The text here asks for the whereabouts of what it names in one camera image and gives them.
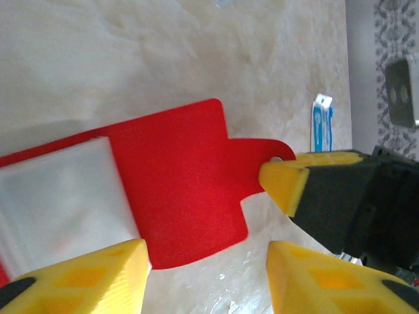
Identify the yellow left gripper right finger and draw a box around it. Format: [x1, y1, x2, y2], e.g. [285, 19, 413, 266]
[265, 240, 419, 314]

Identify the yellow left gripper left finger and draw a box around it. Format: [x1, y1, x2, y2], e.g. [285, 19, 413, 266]
[0, 238, 152, 314]

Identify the red card holder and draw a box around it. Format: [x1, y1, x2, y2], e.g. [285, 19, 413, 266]
[0, 97, 297, 288]

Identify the blue white product packet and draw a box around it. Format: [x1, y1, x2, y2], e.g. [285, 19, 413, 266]
[310, 93, 335, 153]

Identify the grey wall socket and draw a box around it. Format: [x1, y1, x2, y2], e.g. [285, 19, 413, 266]
[384, 54, 419, 129]

